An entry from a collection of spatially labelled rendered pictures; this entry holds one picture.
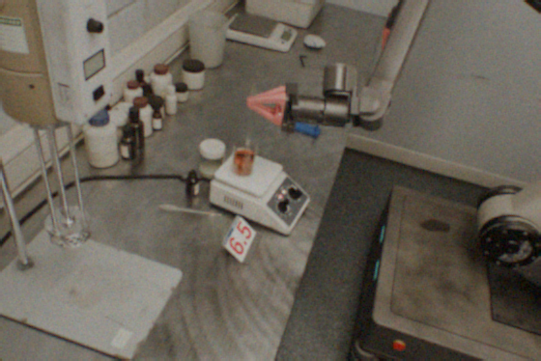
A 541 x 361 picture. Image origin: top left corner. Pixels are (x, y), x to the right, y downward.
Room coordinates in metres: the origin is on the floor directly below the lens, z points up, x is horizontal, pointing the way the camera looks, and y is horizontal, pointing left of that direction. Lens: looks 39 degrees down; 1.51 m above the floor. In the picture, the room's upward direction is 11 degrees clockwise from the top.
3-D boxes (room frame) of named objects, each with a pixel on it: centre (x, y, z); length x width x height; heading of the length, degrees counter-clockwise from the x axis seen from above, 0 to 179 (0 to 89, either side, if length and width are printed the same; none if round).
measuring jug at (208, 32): (1.50, 0.32, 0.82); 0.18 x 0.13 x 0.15; 33
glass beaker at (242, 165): (0.83, 0.08, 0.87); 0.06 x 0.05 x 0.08; 60
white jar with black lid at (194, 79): (1.31, 0.31, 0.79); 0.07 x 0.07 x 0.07
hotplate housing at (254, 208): (0.83, 0.04, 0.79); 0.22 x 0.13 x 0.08; 73
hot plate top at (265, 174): (0.84, 0.06, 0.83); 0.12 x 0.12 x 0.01; 73
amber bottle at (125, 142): (0.91, 0.37, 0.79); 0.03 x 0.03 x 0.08
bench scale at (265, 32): (1.77, 0.16, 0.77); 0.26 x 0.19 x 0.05; 83
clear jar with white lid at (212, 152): (0.91, 0.16, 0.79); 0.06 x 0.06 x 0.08
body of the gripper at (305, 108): (0.86, -0.03, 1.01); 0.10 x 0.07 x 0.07; 7
